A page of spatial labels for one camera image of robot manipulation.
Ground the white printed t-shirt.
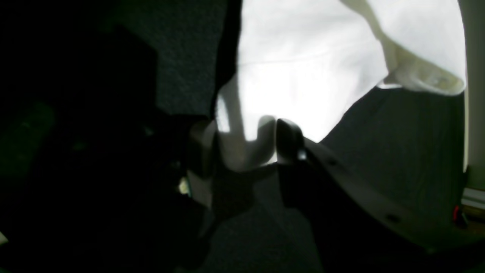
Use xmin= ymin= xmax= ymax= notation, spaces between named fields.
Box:
xmin=216 ymin=0 xmax=467 ymax=172

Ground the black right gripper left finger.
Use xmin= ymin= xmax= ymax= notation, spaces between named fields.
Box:
xmin=1 ymin=121 xmax=207 ymax=273

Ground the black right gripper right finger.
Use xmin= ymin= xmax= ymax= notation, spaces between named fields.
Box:
xmin=276 ymin=119 xmax=484 ymax=273

